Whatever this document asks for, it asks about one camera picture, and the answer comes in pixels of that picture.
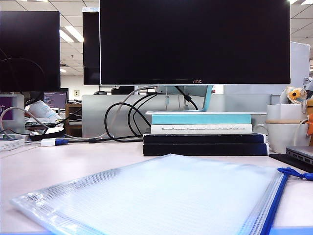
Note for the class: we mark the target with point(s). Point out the fluorescent ceiling light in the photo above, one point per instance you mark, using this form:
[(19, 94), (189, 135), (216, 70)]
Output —
[(73, 33)]

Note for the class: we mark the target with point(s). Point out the silver computer with purple screen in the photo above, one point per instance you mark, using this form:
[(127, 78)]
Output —
[(18, 100)]

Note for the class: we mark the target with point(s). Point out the wooden cabinet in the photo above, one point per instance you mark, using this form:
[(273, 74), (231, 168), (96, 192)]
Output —
[(70, 110)]

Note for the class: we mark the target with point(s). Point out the black wide monitor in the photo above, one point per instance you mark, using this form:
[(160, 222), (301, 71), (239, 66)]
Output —
[(29, 44)]

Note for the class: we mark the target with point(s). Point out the white video adapter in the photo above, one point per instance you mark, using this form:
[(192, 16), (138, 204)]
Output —
[(48, 142)]

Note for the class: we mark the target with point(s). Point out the black round base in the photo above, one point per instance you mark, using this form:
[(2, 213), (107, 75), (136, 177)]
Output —
[(39, 137)]

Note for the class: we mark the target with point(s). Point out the white mug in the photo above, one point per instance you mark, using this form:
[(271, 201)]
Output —
[(281, 137)]

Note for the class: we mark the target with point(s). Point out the transparent file bag blue zipper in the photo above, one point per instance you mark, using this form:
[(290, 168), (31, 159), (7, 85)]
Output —
[(159, 195)]

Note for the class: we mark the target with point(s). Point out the white book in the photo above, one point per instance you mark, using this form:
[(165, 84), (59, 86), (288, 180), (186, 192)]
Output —
[(156, 129)]

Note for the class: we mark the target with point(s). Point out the yellow box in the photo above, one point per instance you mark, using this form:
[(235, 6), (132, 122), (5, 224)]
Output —
[(310, 106)]

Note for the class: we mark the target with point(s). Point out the dark navy book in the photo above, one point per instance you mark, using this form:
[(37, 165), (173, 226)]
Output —
[(203, 138), (203, 149)]

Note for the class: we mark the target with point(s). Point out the white board panel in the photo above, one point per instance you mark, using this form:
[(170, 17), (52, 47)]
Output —
[(300, 63)]

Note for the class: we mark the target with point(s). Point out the orange object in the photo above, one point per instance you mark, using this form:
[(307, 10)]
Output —
[(310, 127)]

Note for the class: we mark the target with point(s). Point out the black upright monitor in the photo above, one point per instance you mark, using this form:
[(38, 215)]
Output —
[(91, 49)]

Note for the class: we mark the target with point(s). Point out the white square container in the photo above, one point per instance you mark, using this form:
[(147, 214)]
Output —
[(281, 112)]

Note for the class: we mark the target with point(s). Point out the plush toy with orange flower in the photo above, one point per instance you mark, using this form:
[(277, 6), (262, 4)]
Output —
[(295, 94)]

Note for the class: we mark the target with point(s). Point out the round wooden lid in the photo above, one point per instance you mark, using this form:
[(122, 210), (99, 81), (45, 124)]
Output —
[(281, 121)]

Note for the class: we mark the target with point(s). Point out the small monitor showing code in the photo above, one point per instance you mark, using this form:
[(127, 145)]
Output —
[(55, 99)]

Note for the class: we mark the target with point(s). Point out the white paper stack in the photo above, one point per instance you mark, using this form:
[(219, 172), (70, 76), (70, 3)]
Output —
[(11, 144)]

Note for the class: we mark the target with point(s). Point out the black AOC monitor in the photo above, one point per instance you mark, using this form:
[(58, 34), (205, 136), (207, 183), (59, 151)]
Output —
[(195, 41)]

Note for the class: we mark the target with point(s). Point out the blue VGA plug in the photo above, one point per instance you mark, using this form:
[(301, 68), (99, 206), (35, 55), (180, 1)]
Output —
[(61, 141)]

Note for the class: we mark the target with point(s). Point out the silver laptop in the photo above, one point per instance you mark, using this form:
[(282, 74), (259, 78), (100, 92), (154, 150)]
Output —
[(302, 153)]

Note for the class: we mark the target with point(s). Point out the teal book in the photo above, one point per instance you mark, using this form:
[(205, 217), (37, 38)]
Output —
[(201, 119)]

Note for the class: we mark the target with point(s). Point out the white printed bottle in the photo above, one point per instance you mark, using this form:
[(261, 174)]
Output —
[(42, 109)]

